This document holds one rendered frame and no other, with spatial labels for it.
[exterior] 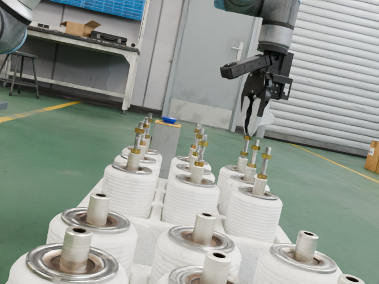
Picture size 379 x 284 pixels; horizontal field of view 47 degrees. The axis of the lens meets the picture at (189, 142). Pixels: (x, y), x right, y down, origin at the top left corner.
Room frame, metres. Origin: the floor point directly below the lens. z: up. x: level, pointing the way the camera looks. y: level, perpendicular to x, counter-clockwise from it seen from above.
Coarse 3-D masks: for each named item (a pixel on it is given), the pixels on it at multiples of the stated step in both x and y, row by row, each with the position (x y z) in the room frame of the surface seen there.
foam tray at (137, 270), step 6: (132, 264) 0.54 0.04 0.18; (138, 264) 0.54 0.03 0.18; (132, 270) 0.52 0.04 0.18; (138, 270) 0.52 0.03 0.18; (144, 270) 0.53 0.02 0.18; (150, 270) 0.53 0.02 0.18; (132, 276) 0.51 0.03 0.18; (138, 276) 0.51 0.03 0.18; (144, 276) 0.51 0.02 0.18; (132, 282) 0.49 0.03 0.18; (138, 282) 0.49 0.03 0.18; (144, 282) 0.50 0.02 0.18
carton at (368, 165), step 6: (372, 144) 4.52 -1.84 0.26; (378, 144) 4.39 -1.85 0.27; (372, 150) 4.48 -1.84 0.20; (378, 150) 4.36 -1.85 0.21; (372, 156) 4.45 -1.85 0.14; (378, 156) 4.33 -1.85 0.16; (366, 162) 4.54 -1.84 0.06; (372, 162) 4.42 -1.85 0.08; (378, 162) 4.33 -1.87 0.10; (372, 168) 4.39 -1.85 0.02
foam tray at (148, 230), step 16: (160, 192) 0.95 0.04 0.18; (160, 208) 0.82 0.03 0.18; (144, 224) 0.72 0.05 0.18; (160, 224) 0.73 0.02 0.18; (144, 240) 0.71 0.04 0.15; (240, 240) 0.73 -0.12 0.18; (288, 240) 0.79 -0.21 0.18; (144, 256) 0.71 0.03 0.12; (256, 256) 0.72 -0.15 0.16; (240, 272) 0.72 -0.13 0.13
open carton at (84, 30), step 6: (60, 24) 5.26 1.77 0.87; (66, 24) 5.33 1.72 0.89; (72, 24) 5.20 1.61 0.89; (78, 24) 5.19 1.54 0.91; (84, 24) 5.18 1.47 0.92; (90, 24) 5.27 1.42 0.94; (96, 24) 5.37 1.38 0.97; (66, 30) 5.21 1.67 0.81; (72, 30) 5.20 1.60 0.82; (78, 30) 5.19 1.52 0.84; (84, 30) 5.21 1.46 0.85; (90, 30) 5.38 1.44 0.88; (84, 36) 5.23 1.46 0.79
